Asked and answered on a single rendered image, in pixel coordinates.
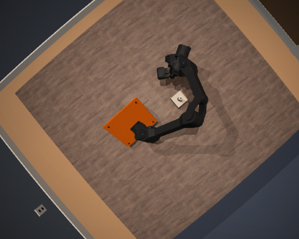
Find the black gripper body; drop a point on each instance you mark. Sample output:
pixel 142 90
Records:
pixel 162 74

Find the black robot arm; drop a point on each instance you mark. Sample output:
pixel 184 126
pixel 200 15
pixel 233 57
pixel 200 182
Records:
pixel 190 118

